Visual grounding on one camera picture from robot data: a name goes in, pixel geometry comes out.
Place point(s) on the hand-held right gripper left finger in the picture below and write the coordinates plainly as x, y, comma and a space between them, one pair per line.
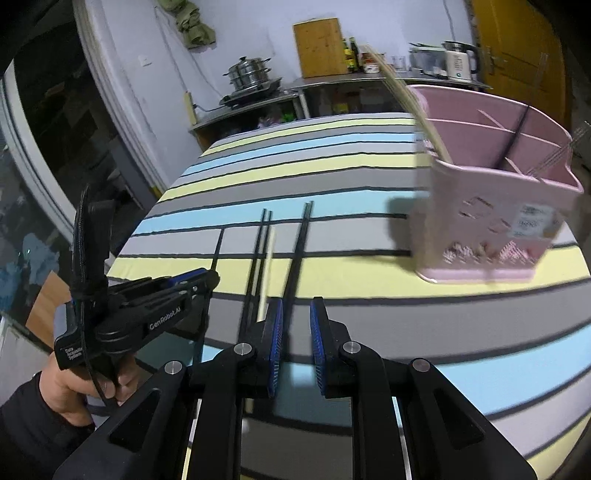
276, 341

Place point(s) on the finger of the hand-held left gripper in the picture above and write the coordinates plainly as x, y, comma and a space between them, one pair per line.
194, 275
198, 290

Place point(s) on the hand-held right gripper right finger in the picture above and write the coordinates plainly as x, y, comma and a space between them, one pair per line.
317, 341

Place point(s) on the pink plastic utensil holder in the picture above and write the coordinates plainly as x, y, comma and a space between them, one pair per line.
489, 217

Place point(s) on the person's left forearm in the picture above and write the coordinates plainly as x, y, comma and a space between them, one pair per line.
32, 438

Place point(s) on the person's left hand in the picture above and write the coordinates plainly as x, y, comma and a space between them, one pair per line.
64, 387

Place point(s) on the low steel counter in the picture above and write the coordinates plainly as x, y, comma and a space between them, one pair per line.
240, 120

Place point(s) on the black induction cooker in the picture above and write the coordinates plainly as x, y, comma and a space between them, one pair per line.
251, 94

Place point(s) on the sliding glass door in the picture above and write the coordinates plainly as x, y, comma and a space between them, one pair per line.
46, 138

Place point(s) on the steel steamer pot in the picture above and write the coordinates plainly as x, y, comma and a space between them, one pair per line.
249, 71

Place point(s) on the green hanging cloth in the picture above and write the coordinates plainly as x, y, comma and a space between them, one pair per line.
191, 25

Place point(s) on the wooden cutting board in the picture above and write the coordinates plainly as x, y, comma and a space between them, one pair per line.
321, 46

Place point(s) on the dark glass bottle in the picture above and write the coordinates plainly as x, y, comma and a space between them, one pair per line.
346, 55
354, 53

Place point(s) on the red-lidded jar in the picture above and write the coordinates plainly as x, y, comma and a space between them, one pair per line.
369, 62

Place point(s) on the clear glass cup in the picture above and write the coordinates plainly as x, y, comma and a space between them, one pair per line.
398, 63

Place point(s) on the grey dish container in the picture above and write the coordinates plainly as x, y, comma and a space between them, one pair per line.
427, 57

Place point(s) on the white electric kettle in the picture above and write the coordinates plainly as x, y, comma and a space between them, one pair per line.
459, 60

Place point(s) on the yellow wooden door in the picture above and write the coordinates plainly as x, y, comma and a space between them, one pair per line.
517, 46

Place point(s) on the white wall switch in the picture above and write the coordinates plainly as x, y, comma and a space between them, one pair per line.
145, 60

